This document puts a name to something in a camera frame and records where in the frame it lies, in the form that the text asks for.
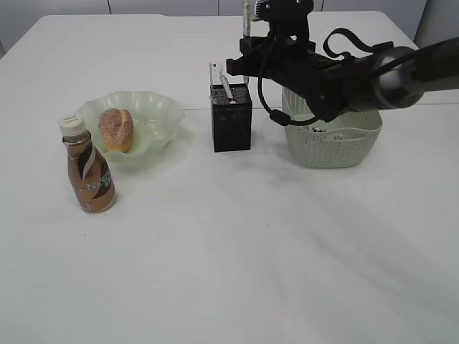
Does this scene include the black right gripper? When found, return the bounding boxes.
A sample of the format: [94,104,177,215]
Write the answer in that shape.
[226,35,344,115]

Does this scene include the light blue white pen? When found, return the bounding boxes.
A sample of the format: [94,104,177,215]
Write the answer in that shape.
[219,72,236,104]

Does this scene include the cream yellow-green pen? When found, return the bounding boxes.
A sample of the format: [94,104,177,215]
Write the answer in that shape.
[242,0,252,37]

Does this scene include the clear plastic ruler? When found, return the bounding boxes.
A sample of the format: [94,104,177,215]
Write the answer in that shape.
[209,62,224,86]

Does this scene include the sugared bread roll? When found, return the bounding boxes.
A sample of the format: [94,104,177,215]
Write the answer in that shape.
[98,108,134,153]

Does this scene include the brown Nescafe coffee bottle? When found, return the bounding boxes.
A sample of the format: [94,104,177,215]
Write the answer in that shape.
[59,115,115,213]

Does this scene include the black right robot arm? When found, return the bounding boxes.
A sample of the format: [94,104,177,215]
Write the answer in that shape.
[226,37,458,122]

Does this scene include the black mesh pen holder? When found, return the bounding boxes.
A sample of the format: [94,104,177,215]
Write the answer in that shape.
[210,83,252,153]

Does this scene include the pale green plastic basket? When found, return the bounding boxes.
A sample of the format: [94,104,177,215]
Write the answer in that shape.
[281,85,383,170]

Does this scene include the pale green wavy glass plate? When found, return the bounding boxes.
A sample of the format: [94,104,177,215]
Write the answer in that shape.
[75,91,184,166]

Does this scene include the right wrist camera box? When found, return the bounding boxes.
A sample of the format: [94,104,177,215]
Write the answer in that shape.
[255,0,314,42]

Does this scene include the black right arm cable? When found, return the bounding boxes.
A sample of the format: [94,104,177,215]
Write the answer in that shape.
[257,27,395,127]

